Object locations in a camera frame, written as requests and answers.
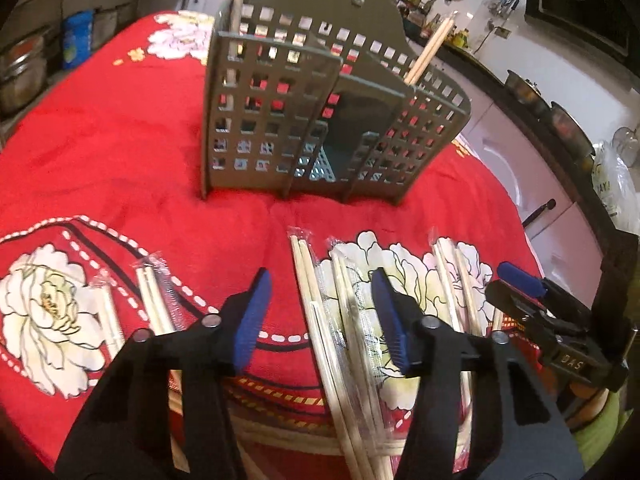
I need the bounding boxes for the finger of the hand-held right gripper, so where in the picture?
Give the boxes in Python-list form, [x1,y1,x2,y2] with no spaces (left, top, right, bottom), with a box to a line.
[497,261,581,312]
[485,280,587,339]

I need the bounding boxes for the green garment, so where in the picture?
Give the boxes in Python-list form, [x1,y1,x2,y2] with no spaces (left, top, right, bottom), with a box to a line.
[570,391,626,472]

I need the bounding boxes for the steel bowl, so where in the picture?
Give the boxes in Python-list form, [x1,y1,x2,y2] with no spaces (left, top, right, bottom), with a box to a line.
[505,70,550,118]
[549,101,597,173]

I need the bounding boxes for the bare wooden chopstick pair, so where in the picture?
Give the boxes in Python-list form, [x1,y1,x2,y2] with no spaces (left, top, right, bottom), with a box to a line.
[403,10,460,86]

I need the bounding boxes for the grey perforated utensil holder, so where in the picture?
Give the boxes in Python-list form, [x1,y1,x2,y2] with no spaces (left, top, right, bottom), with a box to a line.
[200,0,472,206]

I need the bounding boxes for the red floral blanket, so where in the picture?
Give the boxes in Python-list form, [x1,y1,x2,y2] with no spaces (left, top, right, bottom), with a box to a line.
[0,10,551,472]

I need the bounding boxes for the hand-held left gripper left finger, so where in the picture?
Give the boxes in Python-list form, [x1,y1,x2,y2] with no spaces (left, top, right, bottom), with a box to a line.
[54,266,274,480]

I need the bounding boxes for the white plastic bag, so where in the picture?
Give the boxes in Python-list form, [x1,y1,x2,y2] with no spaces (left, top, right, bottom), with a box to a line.
[592,140,640,236]

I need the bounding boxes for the stacked steel pots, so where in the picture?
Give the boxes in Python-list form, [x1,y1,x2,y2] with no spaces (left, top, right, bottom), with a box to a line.
[0,30,53,116]

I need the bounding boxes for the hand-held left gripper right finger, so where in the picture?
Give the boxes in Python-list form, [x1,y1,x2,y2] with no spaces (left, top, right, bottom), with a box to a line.
[370,266,586,480]

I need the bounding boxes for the blue canister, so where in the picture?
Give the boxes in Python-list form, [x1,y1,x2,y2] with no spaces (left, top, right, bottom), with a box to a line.
[61,10,96,71]

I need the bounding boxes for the person's right hand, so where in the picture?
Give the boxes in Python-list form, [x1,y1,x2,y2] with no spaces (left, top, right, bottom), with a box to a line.
[547,365,609,432]

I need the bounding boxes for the glass pot lid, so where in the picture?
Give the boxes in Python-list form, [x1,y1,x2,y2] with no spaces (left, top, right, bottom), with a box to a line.
[611,126,640,162]

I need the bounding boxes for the steel pot with handles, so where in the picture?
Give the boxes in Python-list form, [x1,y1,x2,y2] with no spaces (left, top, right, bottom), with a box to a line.
[92,6,132,48]

